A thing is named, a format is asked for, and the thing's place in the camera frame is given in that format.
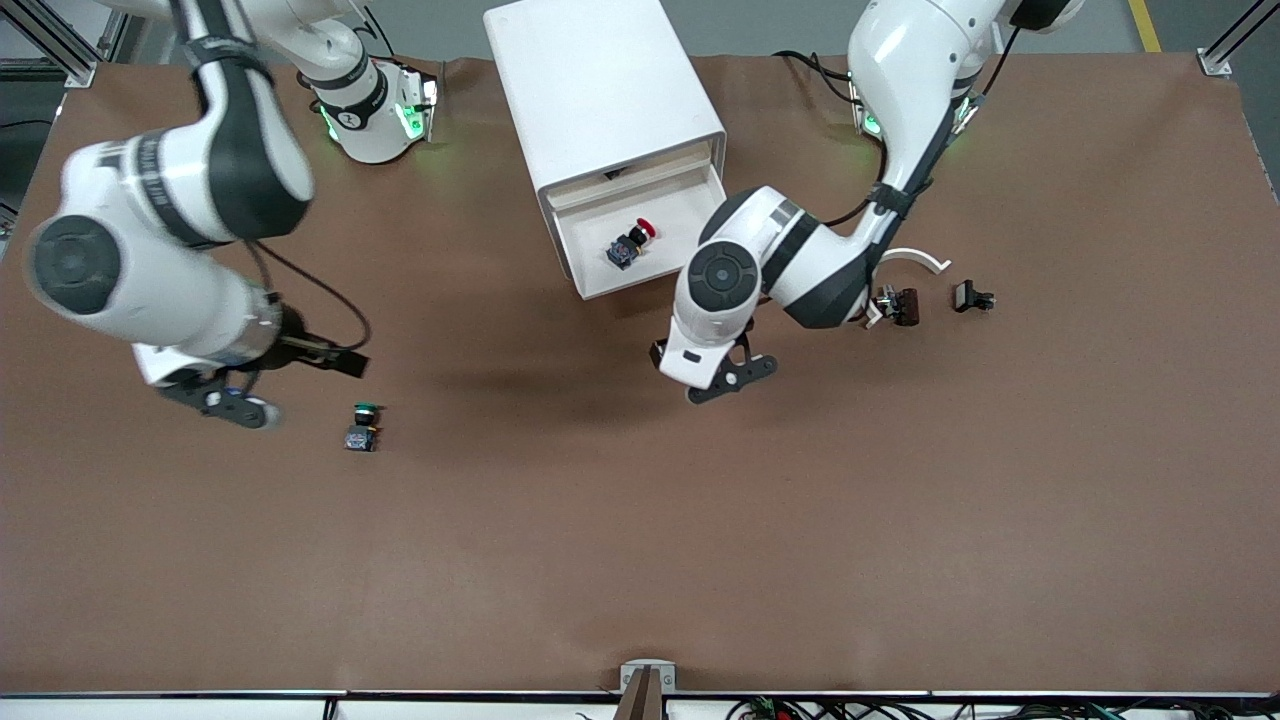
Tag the red push button switch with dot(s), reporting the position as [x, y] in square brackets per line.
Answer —
[630, 245]

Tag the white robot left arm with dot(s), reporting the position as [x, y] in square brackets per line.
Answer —
[900, 60]

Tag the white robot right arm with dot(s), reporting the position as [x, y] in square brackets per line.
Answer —
[200, 170]

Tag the white drawer cabinet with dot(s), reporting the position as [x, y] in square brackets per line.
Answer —
[600, 90]

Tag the brown table cover sheet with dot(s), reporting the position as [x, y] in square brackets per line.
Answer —
[640, 500]

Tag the brown terminal block part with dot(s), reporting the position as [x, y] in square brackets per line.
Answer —
[906, 306]

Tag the white curved plastic part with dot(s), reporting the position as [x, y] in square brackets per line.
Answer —
[925, 257]

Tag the small black contact block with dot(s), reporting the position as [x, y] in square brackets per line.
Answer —
[968, 296]

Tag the yellow floor tape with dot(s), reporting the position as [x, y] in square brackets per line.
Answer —
[1145, 25]

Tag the green push button switch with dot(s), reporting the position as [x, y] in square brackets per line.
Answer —
[362, 428]

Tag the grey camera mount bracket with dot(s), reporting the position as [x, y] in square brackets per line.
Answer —
[648, 680]

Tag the aluminium frame profile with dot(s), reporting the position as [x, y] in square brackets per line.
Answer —
[60, 50]
[1225, 55]

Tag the white table edge rail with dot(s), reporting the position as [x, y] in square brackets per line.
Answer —
[200, 708]

